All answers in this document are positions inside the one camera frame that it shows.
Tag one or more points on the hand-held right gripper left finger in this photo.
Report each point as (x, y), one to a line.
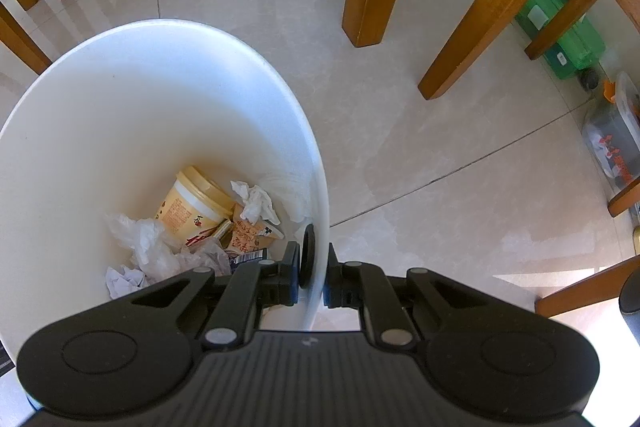
(287, 277)

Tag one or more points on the white paper ball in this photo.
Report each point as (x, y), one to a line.
(122, 282)

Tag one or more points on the green plastic box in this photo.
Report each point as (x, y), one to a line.
(575, 42)

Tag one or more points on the beige milk tea cup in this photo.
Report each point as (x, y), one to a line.
(190, 202)

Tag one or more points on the clear plastic bag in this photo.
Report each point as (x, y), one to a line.
(150, 247)

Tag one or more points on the white plastic trash bin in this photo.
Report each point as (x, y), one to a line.
(125, 107)

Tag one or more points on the grey round object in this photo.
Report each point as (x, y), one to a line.
(631, 302)

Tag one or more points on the black round object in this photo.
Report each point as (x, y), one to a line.
(590, 79)

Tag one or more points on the white tissue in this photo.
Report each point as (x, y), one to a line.
(255, 202)

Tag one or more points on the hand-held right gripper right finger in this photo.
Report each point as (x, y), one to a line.
(342, 287)

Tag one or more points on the clear plastic storage box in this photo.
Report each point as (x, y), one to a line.
(615, 142)

